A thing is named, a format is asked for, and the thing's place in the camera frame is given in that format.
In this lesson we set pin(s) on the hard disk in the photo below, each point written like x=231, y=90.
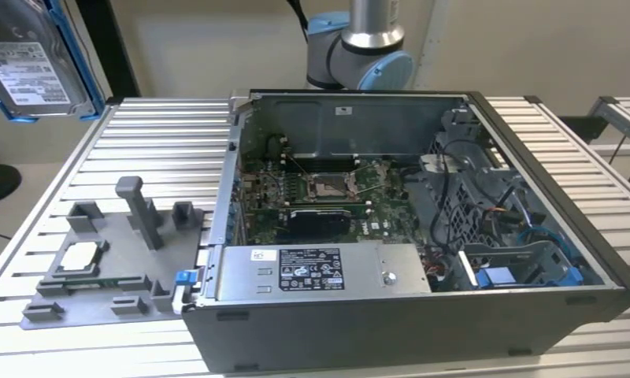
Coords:
x=31, y=71

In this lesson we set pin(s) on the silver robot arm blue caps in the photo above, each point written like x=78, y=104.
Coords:
x=358, y=51

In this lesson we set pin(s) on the grey metal disk bay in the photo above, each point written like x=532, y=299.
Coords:
x=536, y=256

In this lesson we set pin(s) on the silver CPU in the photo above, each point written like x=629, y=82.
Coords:
x=79, y=256

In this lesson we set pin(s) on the grey parts rack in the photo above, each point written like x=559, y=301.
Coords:
x=131, y=256

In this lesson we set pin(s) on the blue case latch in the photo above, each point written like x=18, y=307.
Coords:
x=184, y=278

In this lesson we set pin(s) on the CPU socket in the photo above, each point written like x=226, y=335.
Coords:
x=328, y=188

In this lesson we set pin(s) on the silver power supply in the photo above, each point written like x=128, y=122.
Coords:
x=242, y=271

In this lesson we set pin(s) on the black graphics card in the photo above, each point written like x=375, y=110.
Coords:
x=318, y=224

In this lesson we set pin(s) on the green motherboard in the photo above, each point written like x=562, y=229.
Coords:
x=383, y=224

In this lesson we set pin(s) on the black plastic fan shroud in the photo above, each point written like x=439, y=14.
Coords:
x=447, y=204

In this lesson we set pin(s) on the open black PC case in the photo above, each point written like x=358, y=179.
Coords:
x=358, y=334

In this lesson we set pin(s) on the blue carrier in bay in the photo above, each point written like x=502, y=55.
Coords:
x=496, y=276

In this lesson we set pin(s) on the aluminium side table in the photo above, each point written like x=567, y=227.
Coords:
x=623, y=118

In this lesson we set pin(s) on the black upright post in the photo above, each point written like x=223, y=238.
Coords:
x=120, y=47

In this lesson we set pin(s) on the white sticker on case wall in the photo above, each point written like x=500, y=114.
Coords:
x=344, y=110

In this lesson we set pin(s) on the black table bracket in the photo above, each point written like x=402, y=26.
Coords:
x=583, y=128

